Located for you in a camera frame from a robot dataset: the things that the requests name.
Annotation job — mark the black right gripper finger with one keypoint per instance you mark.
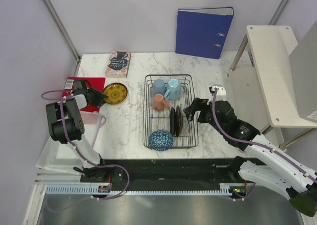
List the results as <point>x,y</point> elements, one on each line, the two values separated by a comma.
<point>190,116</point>
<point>189,110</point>

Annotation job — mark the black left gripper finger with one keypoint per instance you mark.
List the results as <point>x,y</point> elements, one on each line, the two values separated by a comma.
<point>96,94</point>
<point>96,102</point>

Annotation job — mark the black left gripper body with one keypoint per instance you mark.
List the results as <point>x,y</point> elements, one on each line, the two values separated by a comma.
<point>91,95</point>

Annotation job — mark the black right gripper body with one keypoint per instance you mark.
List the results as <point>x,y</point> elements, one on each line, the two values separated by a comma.
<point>201,104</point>

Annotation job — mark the dark red floral plate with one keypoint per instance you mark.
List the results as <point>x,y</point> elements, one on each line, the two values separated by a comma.
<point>179,121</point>

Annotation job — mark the yellow patterned plate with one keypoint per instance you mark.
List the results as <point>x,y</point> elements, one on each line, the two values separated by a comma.
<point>115,93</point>

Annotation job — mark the black plate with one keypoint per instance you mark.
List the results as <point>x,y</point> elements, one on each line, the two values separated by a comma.
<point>172,121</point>

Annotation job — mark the black wire dish rack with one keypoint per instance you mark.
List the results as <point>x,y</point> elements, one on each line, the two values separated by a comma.
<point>159,120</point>

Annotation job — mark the pink ceramic mug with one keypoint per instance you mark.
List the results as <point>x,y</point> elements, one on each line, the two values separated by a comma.
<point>159,103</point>

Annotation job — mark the blue tumbler cup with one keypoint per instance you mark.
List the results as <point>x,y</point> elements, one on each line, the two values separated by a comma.
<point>159,87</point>

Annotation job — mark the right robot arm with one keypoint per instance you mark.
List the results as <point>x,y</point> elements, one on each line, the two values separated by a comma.
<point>288,177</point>

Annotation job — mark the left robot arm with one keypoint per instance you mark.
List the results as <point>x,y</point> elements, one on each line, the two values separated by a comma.
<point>66,125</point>

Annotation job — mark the red folder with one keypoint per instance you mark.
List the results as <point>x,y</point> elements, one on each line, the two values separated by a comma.
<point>96,83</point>

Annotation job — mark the paperback book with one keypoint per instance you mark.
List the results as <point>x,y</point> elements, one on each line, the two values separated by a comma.
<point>118,64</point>

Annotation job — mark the blue patterned bowl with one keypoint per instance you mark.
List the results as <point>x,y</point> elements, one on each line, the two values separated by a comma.
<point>160,140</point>

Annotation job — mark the white wooden shelf unit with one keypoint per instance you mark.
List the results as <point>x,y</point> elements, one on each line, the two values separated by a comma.
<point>262,84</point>

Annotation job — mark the light blue handled mug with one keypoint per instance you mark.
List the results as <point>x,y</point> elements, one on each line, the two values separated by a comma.
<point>173,90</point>

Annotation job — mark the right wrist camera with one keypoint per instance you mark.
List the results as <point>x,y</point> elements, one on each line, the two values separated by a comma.
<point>218,90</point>

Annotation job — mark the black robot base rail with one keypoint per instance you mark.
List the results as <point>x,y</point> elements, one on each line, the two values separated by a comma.
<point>170,174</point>

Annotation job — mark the blue ring binder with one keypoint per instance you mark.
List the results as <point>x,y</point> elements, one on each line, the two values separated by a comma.
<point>202,32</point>

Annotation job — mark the white cable duct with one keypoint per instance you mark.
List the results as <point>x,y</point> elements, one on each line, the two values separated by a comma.
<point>102,191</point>

